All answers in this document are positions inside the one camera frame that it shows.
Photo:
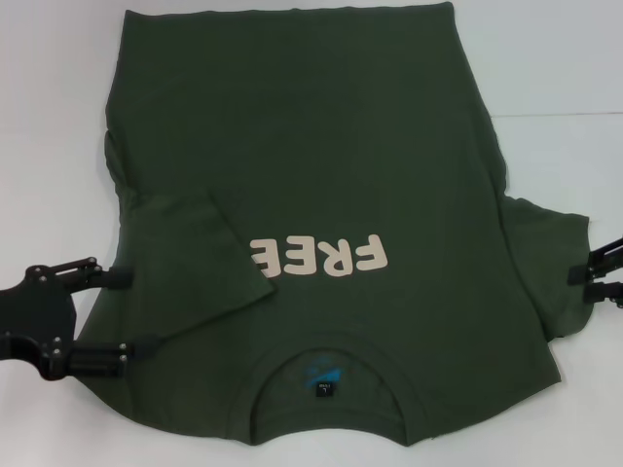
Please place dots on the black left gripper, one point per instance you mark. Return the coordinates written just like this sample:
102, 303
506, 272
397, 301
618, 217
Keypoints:
34, 316

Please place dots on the dark green FREE T-shirt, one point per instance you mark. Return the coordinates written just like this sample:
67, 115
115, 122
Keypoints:
316, 146

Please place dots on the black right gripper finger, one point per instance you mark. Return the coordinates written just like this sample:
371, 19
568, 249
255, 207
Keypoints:
603, 294
581, 273

